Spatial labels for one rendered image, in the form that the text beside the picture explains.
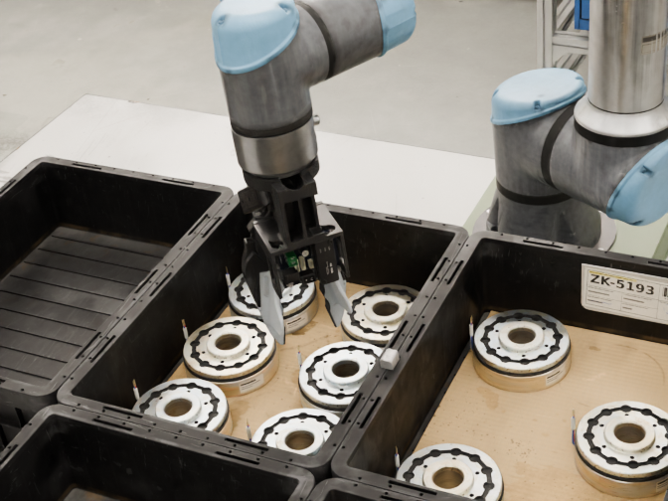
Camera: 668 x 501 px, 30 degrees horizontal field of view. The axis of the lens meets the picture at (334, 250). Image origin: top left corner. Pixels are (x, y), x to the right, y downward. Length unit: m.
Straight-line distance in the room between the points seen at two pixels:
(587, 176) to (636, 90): 0.12
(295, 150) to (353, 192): 0.81
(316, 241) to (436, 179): 0.80
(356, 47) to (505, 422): 0.43
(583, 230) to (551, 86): 0.20
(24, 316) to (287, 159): 0.55
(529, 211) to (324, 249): 0.51
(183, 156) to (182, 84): 1.80
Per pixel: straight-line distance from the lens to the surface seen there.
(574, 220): 1.62
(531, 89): 1.56
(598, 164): 1.46
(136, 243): 1.64
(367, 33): 1.12
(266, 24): 1.05
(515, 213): 1.61
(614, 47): 1.40
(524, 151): 1.55
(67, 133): 2.21
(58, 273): 1.62
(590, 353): 1.38
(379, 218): 1.43
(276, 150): 1.10
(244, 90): 1.08
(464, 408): 1.32
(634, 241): 1.68
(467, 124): 3.47
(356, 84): 3.72
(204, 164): 2.03
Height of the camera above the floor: 1.72
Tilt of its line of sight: 35 degrees down
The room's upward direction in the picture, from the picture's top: 7 degrees counter-clockwise
